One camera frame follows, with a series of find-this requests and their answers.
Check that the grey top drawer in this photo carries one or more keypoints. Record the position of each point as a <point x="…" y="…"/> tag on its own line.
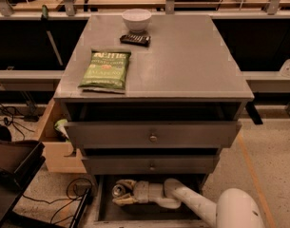
<point x="151" y="125"/>

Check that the grey drawer cabinet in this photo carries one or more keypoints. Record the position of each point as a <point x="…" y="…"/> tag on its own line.
<point x="186" y="61"/>

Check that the green white 7up can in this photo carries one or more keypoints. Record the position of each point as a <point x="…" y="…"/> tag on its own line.
<point x="118" y="190"/>

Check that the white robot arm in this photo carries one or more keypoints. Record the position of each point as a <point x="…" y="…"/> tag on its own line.
<point x="234" y="208"/>

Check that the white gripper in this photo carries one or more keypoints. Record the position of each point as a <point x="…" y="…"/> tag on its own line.
<point x="141" y="191"/>

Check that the grey drawer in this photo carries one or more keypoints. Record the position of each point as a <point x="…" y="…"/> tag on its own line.
<point x="151" y="161"/>
<point x="151" y="125"/>
<point x="143" y="215"/>

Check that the white ceramic bowl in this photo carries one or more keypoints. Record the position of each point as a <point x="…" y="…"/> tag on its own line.
<point x="136" y="20"/>

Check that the grey bottom drawer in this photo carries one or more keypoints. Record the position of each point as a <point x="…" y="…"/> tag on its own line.
<point x="143" y="215"/>

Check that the black remote control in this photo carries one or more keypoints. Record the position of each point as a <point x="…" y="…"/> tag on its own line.
<point x="136" y="40"/>

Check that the green kettle chips bag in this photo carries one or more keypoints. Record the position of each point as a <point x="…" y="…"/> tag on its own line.
<point x="106" y="71"/>

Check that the grey middle drawer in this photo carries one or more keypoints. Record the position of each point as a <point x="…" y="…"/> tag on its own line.
<point x="151" y="161"/>

